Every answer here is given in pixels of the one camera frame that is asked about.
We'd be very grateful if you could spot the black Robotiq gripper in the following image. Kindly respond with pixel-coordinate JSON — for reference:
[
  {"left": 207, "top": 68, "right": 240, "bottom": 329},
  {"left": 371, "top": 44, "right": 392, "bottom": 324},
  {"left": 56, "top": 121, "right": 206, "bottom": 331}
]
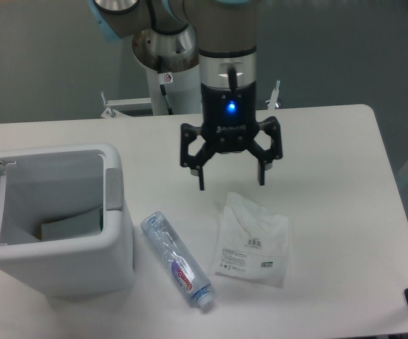
[{"left": 179, "top": 81, "right": 284, "bottom": 191}]

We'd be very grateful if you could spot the white plastic wrapper bag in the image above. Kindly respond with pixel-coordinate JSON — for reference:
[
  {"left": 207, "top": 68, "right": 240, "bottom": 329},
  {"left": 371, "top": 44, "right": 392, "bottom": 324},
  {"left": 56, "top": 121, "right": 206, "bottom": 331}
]
[{"left": 212, "top": 192, "right": 291, "bottom": 288}]

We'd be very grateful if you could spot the clear plastic water bottle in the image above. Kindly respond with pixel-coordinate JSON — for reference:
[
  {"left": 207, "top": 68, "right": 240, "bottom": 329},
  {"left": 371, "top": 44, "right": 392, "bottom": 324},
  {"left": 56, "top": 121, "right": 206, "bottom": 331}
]
[{"left": 140, "top": 211, "right": 214, "bottom": 313}]

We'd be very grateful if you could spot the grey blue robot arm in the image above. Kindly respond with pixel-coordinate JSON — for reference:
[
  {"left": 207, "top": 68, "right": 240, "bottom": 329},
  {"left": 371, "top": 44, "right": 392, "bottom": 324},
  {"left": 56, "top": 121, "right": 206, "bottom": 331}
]
[{"left": 89, "top": 1, "right": 283, "bottom": 185}]

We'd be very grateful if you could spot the white plastic trash can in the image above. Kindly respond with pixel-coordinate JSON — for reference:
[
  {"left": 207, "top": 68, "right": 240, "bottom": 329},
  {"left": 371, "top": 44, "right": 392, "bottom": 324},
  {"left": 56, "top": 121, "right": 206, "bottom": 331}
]
[{"left": 0, "top": 143, "right": 135, "bottom": 297}]

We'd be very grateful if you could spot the white bracket with bolt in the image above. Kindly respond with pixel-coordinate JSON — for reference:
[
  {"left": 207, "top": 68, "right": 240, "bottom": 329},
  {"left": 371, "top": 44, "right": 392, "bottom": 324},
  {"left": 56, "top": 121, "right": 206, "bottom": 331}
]
[{"left": 266, "top": 80, "right": 282, "bottom": 110}]

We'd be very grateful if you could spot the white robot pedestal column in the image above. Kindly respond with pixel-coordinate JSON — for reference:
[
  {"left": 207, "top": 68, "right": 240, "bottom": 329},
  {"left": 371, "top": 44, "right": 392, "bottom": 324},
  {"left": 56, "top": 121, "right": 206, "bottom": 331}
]
[{"left": 131, "top": 24, "right": 203, "bottom": 116}]

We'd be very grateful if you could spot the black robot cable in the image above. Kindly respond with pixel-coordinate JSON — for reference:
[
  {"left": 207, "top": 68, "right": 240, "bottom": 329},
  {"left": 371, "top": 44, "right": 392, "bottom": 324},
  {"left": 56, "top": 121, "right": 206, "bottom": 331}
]
[{"left": 155, "top": 54, "right": 174, "bottom": 116}]

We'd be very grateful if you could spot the white pedestal base bracket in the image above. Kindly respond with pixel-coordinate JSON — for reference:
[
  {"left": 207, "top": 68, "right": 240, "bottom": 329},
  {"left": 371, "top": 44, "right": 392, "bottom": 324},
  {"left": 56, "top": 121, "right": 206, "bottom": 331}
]
[{"left": 100, "top": 91, "right": 152, "bottom": 119}]

